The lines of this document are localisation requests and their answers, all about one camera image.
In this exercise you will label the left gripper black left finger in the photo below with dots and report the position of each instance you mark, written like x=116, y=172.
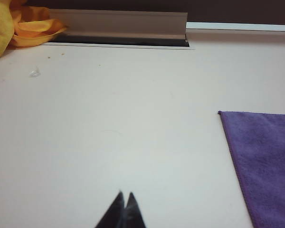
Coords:
x=114, y=213

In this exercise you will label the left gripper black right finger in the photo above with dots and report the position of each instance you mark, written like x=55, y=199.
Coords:
x=134, y=213

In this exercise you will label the purple microfibre cloth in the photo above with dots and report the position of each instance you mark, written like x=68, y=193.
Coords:
x=266, y=161

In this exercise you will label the orange yellow cloth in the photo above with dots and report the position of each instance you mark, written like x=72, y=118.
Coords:
x=26, y=28

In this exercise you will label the small clear plastic scrap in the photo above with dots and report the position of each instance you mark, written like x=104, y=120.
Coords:
x=35, y=72

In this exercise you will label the wide brown desk divider panel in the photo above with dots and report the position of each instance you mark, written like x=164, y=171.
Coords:
x=228, y=9

